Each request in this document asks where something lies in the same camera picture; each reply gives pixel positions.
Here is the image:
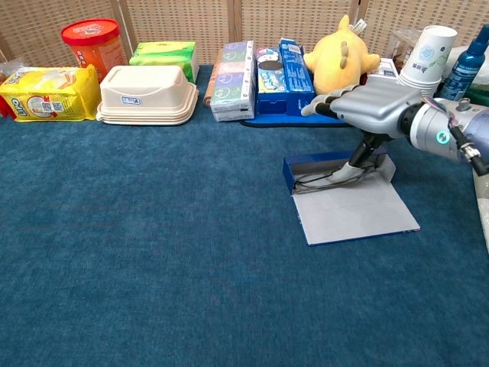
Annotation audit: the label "green plastic bottle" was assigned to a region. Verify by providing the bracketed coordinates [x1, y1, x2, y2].
[464, 82, 489, 108]

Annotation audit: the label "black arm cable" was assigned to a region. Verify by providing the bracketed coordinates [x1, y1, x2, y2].
[449, 124, 489, 177]

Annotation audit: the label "green tissue pack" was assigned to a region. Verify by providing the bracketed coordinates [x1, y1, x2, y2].
[128, 41, 200, 84]

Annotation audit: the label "orange tub with red lid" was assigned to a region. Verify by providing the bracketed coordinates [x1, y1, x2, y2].
[60, 18, 129, 84]

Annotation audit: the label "dark blue cookie box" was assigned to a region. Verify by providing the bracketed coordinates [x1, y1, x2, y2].
[278, 37, 316, 118]

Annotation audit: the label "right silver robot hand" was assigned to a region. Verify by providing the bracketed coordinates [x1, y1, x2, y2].
[300, 83, 423, 184]

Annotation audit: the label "black wire eyeglasses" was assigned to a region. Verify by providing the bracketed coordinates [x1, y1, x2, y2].
[292, 160, 383, 192]

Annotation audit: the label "pastel pocket tissue multipack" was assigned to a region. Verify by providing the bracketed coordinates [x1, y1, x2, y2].
[209, 40, 256, 122]

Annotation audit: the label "blue cardboard glasses case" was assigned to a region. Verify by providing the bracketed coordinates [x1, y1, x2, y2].
[282, 148, 422, 247]

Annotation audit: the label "woven rattan folding screen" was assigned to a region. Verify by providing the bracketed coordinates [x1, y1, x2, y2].
[0, 0, 489, 68]

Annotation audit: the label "light blue cookie box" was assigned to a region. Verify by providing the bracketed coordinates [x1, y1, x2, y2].
[254, 46, 287, 115]

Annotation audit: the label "small white box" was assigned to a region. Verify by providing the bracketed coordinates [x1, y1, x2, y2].
[364, 57, 400, 87]

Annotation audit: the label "stack of paper cups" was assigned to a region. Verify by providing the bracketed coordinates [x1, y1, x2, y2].
[397, 24, 458, 99]

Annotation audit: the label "yellow plush toy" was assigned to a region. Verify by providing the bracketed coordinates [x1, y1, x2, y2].
[303, 14, 382, 96]

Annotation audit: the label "brown snacks in clear pack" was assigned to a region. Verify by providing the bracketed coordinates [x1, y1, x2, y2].
[385, 27, 425, 73]

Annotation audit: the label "beige lidded lunch box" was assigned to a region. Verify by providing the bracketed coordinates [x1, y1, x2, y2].
[95, 65, 199, 126]

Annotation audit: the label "teal felt table cover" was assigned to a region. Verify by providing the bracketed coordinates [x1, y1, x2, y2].
[0, 63, 489, 367]

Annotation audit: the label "blue spray bottle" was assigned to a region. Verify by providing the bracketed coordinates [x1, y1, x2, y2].
[439, 24, 489, 101]

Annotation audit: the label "brown paper roll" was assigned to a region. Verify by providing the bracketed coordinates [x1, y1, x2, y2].
[202, 47, 225, 108]

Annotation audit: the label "yellow biscuit pack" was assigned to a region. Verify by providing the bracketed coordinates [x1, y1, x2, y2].
[0, 63, 102, 122]

